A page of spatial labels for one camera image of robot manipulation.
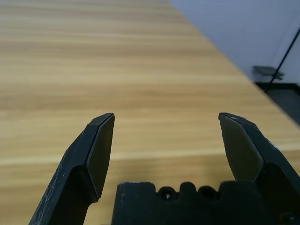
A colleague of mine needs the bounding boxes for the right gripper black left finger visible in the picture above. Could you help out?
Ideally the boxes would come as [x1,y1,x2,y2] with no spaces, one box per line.
[28,113,115,225]

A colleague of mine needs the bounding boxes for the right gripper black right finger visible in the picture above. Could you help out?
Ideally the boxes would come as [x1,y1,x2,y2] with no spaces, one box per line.
[218,112,300,225]

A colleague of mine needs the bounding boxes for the black tripod stand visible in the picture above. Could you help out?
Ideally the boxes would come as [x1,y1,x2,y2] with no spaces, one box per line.
[252,30,300,83]

